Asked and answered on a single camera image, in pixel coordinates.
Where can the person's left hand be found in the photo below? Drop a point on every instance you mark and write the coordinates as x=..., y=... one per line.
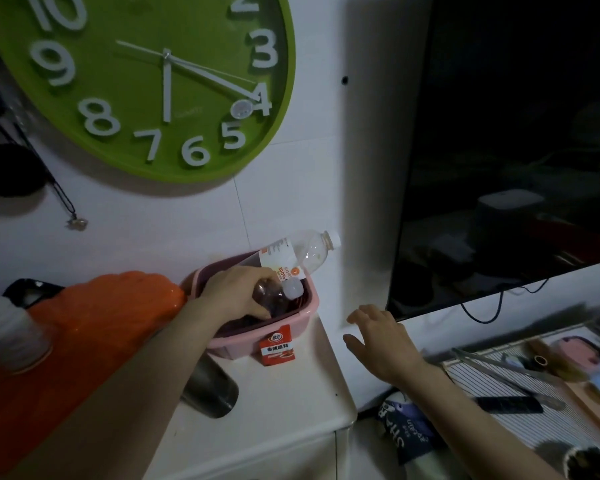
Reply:
x=227, y=294

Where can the person's right hand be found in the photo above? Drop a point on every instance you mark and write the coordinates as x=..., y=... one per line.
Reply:
x=385, y=349

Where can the person's left forearm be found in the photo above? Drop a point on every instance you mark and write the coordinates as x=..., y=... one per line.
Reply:
x=120, y=394

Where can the person's right forearm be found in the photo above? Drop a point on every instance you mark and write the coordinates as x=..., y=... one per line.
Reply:
x=470, y=434

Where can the clear bottle orange label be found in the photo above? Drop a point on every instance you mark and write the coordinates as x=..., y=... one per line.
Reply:
x=280, y=254

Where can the pink plastic basket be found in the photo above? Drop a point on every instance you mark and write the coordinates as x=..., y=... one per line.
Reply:
x=240, y=344

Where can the small red carton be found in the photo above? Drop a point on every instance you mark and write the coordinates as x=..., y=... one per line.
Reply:
x=276, y=349

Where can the blue printed bag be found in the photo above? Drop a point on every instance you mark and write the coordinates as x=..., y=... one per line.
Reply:
x=410, y=434

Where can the metal cup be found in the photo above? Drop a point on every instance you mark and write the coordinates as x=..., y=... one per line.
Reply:
x=212, y=389

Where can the white cabinet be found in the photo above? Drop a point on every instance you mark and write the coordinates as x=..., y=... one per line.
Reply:
x=280, y=409

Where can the metal tongs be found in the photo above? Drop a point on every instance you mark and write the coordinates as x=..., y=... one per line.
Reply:
x=505, y=377

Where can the short black remote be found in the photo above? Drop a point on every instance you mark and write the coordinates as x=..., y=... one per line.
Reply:
x=510, y=404

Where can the orange plastic container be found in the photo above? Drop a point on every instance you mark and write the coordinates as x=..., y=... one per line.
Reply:
x=80, y=354

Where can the striped placemat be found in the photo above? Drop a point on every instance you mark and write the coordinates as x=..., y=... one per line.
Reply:
x=530, y=424

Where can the pink lidded cup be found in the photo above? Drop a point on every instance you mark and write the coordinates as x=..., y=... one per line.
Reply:
x=577, y=352

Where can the white cylindrical jar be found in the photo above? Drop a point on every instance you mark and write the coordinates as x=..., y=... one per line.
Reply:
x=10, y=334

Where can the bowl of dark snacks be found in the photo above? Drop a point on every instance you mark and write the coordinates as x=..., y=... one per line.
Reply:
x=592, y=467

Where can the black hanging utensil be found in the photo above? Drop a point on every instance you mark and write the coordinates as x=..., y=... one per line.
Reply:
x=10, y=169

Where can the black television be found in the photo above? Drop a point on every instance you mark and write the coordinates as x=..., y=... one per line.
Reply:
x=505, y=119

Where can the green wall clock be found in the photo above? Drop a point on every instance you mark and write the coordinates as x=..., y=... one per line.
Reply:
x=130, y=94

